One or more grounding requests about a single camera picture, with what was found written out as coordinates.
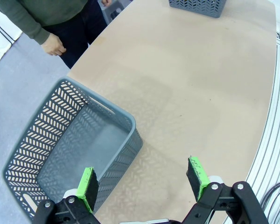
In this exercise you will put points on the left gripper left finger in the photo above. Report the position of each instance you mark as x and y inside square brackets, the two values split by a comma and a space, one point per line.
[88, 186]

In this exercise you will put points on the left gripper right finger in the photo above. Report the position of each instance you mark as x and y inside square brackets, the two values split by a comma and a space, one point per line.
[198, 177]

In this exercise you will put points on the person's right forearm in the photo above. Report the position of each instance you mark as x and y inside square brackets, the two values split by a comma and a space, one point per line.
[25, 23]

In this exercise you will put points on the person's right hand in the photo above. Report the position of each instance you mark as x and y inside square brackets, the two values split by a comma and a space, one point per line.
[52, 45]

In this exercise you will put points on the person's left hand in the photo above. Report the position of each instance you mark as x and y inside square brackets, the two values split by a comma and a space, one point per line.
[106, 2]

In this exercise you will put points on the grey plastic lattice basket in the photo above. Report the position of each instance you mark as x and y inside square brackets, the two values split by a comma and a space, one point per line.
[107, 144]
[196, 9]

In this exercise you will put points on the white backdrop screen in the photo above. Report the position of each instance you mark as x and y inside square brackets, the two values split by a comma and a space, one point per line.
[0, 51]

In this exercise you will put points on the person in green sweater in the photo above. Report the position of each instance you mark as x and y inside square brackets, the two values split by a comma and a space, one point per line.
[49, 11]

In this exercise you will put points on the aluminium frame rail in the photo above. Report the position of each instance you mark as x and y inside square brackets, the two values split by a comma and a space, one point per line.
[277, 116]

